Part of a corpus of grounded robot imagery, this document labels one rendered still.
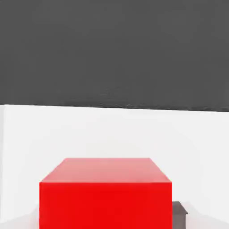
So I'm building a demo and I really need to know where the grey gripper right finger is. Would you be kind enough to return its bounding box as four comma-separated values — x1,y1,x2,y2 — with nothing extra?
171,201,229,229

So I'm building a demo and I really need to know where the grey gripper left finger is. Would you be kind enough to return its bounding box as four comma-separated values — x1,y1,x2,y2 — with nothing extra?
0,206,40,229

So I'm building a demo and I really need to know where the small red cube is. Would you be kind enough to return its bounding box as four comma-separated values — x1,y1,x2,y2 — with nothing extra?
39,157,173,229

